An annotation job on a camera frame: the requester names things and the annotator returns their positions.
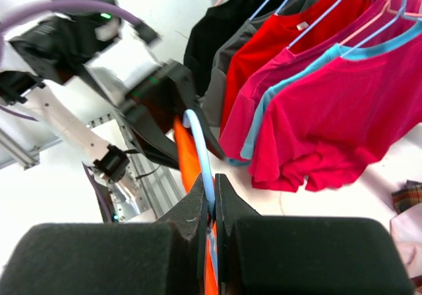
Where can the magenta hanging shirt right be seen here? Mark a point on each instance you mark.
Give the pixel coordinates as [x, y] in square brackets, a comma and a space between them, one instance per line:
[326, 128]

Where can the plaid flannel shirt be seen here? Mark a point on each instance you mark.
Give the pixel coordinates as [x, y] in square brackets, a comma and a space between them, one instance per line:
[408, 196]

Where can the magenta hanging shirt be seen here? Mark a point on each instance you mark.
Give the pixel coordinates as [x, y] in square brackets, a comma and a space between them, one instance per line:
[265, 61]
[326, 128]

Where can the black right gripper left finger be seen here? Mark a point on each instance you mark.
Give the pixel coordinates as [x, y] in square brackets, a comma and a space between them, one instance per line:
[163, 257]

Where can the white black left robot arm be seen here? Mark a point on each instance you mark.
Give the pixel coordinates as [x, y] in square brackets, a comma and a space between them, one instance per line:
[90, 90]

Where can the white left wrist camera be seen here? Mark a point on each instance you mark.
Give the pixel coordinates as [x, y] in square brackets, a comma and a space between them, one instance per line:
[119, 70]

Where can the white hanging garment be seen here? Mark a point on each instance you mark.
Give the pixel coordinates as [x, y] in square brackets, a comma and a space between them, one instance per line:
[405, 230]

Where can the red hanging t shirt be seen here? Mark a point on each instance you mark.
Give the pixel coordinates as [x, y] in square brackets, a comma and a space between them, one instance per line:
[278, 32]

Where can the magenta hanging shirt left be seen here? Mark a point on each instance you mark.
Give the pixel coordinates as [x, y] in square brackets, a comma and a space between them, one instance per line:
[265, 61]

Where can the teal hanging garment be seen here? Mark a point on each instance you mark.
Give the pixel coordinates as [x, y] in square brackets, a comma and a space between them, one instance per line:
[263, 117]

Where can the black hanging garment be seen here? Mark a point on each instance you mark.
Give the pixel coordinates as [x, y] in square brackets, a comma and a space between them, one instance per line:
[216, 27]

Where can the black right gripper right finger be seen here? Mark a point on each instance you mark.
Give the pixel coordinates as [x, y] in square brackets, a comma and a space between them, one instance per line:
[302, 254]

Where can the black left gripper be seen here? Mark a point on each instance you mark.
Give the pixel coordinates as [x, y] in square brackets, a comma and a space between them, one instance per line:
[151, 107]

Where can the orange t shirt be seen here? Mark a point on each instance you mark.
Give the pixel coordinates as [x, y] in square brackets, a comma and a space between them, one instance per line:
[189, 167]

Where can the grey hanging garment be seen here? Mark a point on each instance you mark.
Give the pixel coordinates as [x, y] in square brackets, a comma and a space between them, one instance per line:
[212, 102]

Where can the aluminium frame front rail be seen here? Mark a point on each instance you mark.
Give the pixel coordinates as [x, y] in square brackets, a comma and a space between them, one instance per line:
[60, 173]

